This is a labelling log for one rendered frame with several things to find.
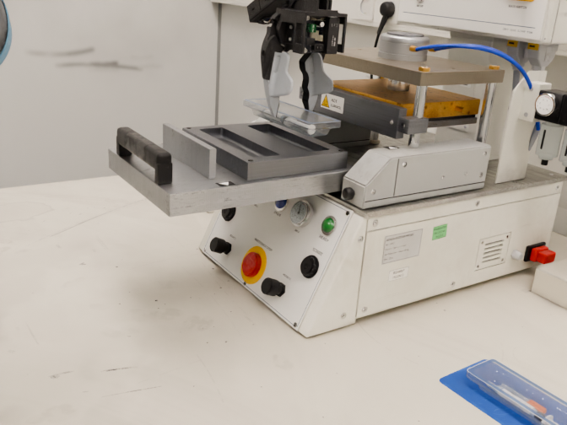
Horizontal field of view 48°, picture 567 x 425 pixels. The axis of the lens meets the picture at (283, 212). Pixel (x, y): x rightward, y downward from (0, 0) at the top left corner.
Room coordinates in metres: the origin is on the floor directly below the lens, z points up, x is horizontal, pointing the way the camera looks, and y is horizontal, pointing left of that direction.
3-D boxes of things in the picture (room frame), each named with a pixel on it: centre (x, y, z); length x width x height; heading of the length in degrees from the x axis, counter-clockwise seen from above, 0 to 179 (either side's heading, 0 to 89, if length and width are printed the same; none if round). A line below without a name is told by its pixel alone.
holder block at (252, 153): (0.91, 0.04, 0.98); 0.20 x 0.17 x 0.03; 35
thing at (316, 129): (0.94, 0.00, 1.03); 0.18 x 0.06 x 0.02; 35
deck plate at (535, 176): (1.08, -0.20, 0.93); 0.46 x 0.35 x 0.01; 125
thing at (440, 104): (1.05, -0.18, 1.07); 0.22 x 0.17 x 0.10; 35
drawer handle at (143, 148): (0.81, 0.19, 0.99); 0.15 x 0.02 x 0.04; 35
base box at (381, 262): (1.04, -0.18, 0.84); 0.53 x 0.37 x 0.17; 125
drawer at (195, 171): (0.88, 0.08, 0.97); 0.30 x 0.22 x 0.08; 125
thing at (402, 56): (1.06, -0.21, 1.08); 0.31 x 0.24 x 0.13; 35
